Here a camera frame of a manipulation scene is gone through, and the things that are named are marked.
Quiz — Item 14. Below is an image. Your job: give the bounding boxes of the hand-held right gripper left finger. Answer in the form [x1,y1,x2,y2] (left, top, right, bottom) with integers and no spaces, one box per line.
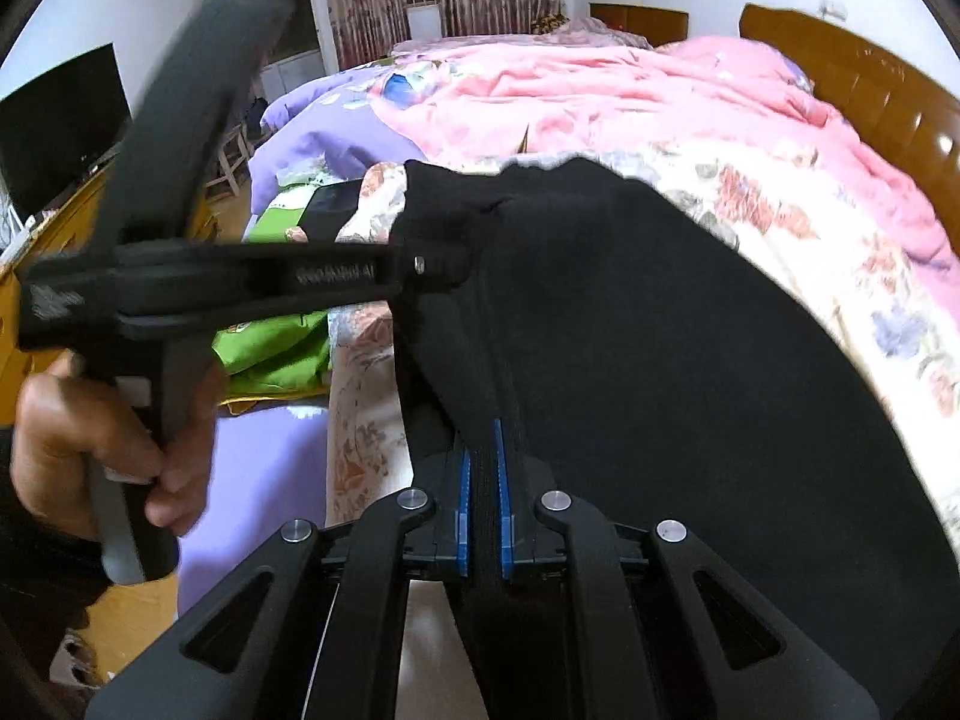
[85,448,473,720]

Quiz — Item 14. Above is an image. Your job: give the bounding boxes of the wooden stool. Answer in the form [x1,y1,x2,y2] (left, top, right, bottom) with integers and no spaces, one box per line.
[204,124,254,202]

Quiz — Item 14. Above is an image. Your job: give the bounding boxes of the black television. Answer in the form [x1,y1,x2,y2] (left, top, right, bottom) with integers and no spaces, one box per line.
[0,43,134,224]

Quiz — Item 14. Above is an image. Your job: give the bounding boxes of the pink quilt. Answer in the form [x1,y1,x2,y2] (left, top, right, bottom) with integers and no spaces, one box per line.
[367,36,960,308]

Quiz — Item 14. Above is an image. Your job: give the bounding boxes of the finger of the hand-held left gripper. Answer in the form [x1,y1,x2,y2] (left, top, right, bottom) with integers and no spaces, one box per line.
[379,236,475,298]

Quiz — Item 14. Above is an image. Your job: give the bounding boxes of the brown wooden headboard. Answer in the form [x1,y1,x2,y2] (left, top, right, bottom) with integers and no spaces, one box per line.
[739,4,960,230]

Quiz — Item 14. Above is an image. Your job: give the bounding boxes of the person's left forearm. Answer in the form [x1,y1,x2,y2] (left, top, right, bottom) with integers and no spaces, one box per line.
[0,427,113,638]

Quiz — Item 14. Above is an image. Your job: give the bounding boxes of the white framed doorway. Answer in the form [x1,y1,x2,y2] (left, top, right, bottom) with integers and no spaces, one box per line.
[225,0,332,82]

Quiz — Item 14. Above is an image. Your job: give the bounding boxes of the purple printed blanket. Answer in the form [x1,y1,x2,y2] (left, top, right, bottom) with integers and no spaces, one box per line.
[176,64,425,593]

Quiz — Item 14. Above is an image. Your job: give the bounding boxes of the person's left hand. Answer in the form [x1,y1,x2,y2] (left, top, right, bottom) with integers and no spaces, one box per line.
[11,352,226,539]

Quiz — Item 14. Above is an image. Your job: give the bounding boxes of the dark cloth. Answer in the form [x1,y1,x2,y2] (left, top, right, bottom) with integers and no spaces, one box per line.
[298,180,370,242]

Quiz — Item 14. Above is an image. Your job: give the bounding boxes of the black pants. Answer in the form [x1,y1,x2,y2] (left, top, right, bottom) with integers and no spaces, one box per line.
[390,156,942,720]

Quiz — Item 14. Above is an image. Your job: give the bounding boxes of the yellow wooden cabinet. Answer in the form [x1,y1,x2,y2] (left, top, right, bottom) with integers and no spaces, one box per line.
[0,154,218,428]

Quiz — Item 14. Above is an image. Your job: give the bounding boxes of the cream floral bedsheet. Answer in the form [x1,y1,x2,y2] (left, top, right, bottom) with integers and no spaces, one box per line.
[326,139,960,533]

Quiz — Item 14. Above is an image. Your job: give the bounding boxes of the green cloth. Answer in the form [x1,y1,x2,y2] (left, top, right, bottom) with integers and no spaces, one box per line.
[210,187,335,400]

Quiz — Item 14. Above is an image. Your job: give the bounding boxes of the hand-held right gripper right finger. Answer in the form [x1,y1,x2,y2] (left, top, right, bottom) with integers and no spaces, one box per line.
[491,420,878,720]

